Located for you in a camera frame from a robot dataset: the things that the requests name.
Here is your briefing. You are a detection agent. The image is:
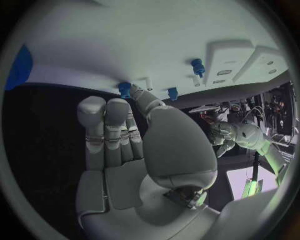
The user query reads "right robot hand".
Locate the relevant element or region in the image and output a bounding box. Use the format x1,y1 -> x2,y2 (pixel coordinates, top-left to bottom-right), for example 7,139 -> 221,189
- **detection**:
74,83 -> 222,240

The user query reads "blue gear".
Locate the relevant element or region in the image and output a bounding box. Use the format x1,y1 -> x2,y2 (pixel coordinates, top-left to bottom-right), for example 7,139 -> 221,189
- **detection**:
4,44 -> 34,91

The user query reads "white cable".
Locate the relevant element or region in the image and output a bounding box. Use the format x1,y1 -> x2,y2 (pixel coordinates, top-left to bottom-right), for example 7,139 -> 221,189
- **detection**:
242,106 -> 270,136

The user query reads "glowing light bar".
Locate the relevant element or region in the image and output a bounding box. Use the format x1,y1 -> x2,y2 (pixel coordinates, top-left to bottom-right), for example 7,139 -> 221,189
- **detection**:
241,178 -> 264,199

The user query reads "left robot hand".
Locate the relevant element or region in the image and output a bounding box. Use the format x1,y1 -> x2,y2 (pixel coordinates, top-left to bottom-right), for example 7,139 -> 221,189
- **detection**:
207,121 -> 237,159

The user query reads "white task board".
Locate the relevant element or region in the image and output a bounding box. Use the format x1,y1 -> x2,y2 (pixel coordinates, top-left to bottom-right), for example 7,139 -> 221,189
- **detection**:
4,0 -> 292,106

